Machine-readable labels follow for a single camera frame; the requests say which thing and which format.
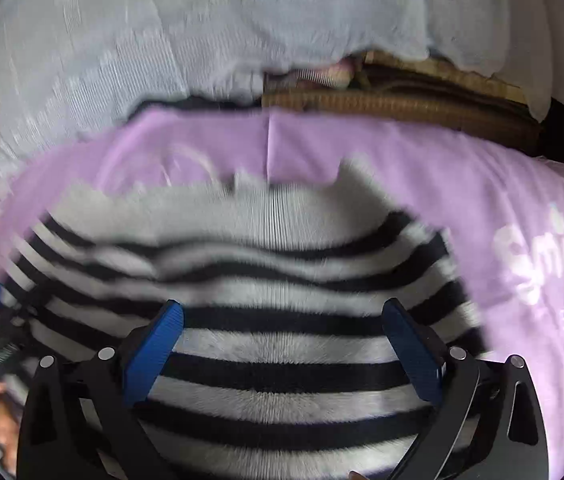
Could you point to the black and white striped sweater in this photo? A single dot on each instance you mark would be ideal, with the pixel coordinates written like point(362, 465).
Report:
point(282, 270)

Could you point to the white lace cover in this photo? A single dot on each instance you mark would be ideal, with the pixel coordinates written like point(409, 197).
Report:
point(211, 20)

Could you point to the purple printed bedsheet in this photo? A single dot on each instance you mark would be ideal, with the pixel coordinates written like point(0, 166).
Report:
point(412, 170)

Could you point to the pale folded cloth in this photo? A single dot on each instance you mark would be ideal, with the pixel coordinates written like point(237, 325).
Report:
point(322, 74)

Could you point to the brown wicker basket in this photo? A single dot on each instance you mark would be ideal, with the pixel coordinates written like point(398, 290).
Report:
point(412, 105)

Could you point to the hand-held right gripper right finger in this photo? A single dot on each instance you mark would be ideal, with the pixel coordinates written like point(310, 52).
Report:
point(412, 350)

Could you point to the person's left hand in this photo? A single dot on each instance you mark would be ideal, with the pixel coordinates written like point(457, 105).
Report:
point(5, 420)

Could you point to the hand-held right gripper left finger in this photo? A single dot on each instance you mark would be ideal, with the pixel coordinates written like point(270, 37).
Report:
point(154, 350)

